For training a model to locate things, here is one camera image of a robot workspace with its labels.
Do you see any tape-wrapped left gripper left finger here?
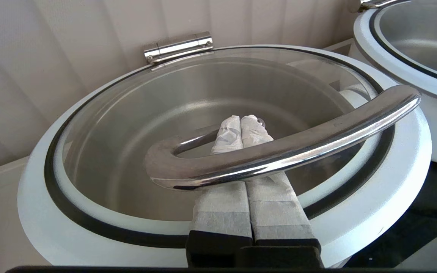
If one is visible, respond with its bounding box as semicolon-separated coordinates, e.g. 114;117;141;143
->
186;116;254;266

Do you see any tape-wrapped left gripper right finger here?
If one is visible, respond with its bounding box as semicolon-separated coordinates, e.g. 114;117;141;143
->
240;115;322;253

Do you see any chrome lid hinge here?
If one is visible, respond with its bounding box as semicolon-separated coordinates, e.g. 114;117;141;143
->
144;32;214;65

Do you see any glass lid with white rim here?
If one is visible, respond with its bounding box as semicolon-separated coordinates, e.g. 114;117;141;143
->
354;0;437;107
17;45;433;268

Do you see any stainless steel inner pan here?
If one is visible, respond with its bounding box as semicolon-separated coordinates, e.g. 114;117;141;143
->
62;57;379;223

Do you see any wide black glass cooktop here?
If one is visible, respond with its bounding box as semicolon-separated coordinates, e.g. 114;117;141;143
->
346;161;437;268

